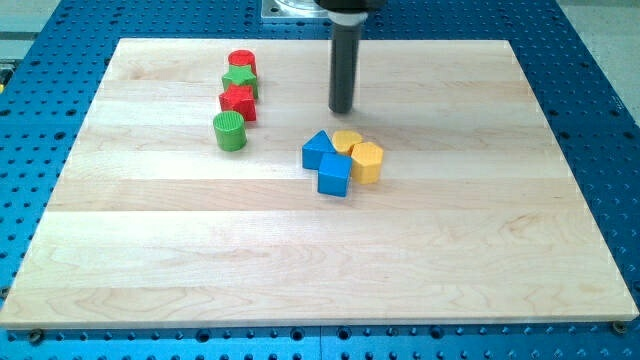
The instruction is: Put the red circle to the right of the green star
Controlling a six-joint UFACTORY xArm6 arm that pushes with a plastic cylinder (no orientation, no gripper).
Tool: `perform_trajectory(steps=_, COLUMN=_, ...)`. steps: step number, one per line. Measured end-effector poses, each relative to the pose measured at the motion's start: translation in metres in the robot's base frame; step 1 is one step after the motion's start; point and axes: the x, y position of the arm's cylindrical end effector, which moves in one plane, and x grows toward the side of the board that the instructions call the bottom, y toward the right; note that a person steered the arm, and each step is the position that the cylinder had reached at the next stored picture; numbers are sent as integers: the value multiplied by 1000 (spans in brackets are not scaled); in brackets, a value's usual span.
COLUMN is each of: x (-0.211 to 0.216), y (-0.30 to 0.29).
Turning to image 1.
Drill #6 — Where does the green cylinder block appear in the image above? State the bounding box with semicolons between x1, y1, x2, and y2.
213;111;247;152

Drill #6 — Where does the red star block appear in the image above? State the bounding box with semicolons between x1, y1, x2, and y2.
218;84;257;121

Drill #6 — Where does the yellow hexagon block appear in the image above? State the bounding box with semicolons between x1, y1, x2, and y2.
351;142;384;184

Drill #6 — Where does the blue cube block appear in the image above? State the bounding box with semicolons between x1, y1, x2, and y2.
317;153;352;197

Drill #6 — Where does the green star block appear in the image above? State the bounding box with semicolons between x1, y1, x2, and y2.
221;65;259;99

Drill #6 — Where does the blue perforated table plate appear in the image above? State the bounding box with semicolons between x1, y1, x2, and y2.
1;1;639;359

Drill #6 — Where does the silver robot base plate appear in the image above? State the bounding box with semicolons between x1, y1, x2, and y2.
261;0;327;20

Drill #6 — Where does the yellow heart block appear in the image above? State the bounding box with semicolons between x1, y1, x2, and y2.
331;130;363;156

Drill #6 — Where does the red cylinder block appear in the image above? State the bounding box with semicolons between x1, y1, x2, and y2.
228;49;257;75

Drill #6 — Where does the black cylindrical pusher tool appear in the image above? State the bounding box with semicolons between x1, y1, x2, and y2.
329;12;368;114

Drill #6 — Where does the blue triangle block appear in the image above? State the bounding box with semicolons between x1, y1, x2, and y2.
302;130;336;170

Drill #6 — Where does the light wooden board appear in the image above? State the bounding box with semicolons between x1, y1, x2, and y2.
1;38;638;329

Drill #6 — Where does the black robot arm end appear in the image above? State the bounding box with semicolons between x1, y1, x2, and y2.
314;0;387;13

